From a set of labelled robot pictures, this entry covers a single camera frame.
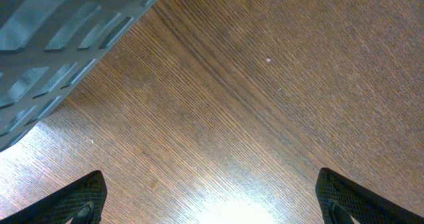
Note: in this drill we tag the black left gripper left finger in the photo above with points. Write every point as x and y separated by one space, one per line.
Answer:
82 201

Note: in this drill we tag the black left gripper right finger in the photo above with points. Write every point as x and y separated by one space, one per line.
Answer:
343 201

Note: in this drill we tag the grey plastic lattice basket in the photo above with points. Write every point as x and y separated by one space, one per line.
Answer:
48 47

